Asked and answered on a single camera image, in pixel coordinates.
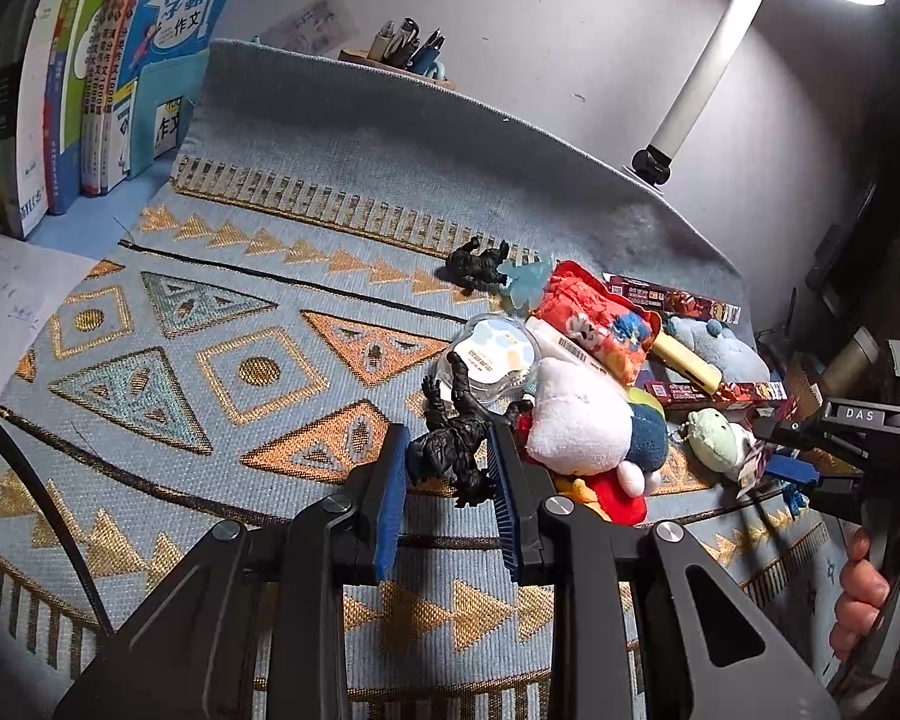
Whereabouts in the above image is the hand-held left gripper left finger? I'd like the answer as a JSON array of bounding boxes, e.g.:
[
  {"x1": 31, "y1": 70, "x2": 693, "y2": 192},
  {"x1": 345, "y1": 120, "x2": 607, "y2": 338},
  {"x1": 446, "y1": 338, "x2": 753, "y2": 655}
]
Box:
[{"x1": 52, "y1": 424, "x2": 413, "y2": 720}]

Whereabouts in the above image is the red cartoon printed bag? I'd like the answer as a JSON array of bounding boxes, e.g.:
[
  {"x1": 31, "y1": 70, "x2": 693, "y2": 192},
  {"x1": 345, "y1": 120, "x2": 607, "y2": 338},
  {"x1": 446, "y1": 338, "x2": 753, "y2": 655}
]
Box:
[{"x1": 532, "y1": 261, "x2": 665, "y2": 385}]

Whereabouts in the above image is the green dinosaur plush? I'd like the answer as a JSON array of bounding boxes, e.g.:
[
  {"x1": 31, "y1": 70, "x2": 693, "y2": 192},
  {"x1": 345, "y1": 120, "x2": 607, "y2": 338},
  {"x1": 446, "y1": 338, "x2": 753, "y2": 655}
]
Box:
[{"x1": 679, "y1": 409, "x2": 758, "y2": 481}]

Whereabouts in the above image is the white desk lamp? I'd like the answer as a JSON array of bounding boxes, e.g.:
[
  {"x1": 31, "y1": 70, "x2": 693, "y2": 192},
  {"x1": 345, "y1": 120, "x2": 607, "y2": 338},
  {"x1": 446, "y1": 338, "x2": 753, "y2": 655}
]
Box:
[{"x1": 630, "y1": 0, "x2": 895, "y2": 186}]

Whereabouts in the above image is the black toy figure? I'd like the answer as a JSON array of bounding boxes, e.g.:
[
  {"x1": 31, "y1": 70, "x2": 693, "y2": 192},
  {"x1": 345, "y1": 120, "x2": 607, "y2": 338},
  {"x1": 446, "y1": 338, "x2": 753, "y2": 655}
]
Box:
[
  {"x1": 445, "y1": 236, "x2": 512, "y2": 295},
  {"x1": 405, "y1": 351, "x2": 530, "y2": 509}
]

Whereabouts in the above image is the light blue translucent toy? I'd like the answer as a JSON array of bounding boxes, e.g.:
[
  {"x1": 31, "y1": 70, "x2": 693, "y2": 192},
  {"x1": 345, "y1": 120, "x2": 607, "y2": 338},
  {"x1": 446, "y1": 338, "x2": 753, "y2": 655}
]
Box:
[{"x1": 495, "y1": 259, "x2": 556, "y2": 314}]

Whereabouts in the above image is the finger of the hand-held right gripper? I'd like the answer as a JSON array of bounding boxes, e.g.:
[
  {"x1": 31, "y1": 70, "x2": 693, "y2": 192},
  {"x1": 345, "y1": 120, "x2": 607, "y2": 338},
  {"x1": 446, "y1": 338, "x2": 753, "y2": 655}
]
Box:
[
  {"x1": 766, "y1": 460, "x2": 864, "y2": 519},
  {"x1": 755, "y1": 418, "x2": 864, "y2": 476}
]

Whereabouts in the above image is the long red snack box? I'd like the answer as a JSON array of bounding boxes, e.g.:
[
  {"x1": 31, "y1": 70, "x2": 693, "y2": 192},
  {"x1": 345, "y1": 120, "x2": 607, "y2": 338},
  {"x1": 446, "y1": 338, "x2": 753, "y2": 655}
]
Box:
[
  {"x1": 602, "y1": 272, "x2": 744, "y2": 324},
  {"x1": 645, "y1": 379, "x2": 789, "y2": 410}
]

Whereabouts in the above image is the patterned blue rug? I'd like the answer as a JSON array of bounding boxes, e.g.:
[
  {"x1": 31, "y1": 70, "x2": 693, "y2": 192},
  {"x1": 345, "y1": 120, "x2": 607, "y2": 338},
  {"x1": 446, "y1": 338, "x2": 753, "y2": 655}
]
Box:
[{"x1": 0, "y1": 37, "x2": 841, "y2": 720}]

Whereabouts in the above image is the beige thermos bottle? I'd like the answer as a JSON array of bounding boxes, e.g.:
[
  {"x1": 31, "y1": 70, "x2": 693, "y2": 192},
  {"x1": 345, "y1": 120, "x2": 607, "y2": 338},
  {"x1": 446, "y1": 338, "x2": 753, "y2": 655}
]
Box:
[{"x1": 817, "y1": 326, "x2": 884, "y2": 391}]

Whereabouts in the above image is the black cable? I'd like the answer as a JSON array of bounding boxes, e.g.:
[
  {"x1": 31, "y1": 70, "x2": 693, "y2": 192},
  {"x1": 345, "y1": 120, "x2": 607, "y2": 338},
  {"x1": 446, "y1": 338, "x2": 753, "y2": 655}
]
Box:
[{"x1": 0, "y1": 394, "x2": 115, "y2": 638}]

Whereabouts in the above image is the row of books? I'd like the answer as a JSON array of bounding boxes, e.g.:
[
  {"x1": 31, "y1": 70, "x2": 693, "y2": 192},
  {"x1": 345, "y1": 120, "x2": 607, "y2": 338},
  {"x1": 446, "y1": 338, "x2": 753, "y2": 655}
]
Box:
[{"x1": 0, "y1": 0, "x2": 250, "y2": 241}]

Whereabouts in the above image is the pen holder with pens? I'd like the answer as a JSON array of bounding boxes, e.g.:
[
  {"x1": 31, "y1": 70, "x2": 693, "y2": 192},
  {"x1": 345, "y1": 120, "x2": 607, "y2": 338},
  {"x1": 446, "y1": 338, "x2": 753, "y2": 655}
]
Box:
[{"x1": 337, "y1": 15, "x2": 458, "y2": 93}]

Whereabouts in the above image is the white printed paper sheet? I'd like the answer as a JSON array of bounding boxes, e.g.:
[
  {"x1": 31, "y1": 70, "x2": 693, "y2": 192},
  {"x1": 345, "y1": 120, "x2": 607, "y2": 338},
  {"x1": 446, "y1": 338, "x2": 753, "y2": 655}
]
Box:
[{"x1": 0, "y1": 234, "x2": 100, "y2": 407}]

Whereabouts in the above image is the yellow rectangular case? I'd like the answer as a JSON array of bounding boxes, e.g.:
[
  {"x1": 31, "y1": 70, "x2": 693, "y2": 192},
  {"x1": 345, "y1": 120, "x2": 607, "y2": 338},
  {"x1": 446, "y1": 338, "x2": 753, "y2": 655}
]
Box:
[{"x1": 649, "y1": 330, "x2": 722, "y2": 396}]

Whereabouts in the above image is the wall postcard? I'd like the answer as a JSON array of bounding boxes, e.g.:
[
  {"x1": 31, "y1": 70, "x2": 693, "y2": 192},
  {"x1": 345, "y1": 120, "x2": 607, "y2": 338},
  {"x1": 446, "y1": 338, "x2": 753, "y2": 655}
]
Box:
[{"x1": 259, "y1": 0, "x2": 359, "y2": 59}]

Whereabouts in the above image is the clear round case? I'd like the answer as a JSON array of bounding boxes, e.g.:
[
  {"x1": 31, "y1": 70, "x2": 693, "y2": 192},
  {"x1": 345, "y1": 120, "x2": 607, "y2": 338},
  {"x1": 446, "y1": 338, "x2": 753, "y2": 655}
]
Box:
[{"x1": 436, "y1": 313, "x2": 547, "y2": 412}]

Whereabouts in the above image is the white blue red plush toy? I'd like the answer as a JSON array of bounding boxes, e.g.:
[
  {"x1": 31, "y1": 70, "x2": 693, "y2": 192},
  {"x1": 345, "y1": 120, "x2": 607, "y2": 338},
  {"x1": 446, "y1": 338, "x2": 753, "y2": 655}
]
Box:
[{"x1": 523, "y1": 356, "x2": 670, "y2": 527}]

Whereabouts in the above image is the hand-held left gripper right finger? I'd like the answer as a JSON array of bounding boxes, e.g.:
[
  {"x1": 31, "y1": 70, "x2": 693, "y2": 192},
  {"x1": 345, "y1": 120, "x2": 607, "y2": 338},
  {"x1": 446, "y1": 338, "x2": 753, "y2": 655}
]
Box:
[{"x1": 487, "y1": 420, "x2": 845, "y2": 720}]

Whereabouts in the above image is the blue grey plush toy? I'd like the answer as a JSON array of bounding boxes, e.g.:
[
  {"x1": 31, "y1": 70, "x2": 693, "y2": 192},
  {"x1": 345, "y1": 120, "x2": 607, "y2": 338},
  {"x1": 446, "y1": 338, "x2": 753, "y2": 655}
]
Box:
[{"x1": 664, "y1": 315, "x2": 772, "y2": 385}]

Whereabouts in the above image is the white yellow tube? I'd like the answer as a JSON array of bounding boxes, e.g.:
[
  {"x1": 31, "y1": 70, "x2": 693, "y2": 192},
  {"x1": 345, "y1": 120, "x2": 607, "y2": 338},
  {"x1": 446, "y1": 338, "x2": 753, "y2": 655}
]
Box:
[{"x1": 525, "y1": 315, "x2": 610, "y2": 374}]

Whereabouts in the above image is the person's right hand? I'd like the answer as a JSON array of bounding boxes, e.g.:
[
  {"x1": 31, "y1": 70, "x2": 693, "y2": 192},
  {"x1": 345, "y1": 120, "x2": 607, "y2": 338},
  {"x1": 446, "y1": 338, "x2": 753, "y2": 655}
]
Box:
[{"x1": 830, "y1": 508, "x2": 900, "y2": 662}]

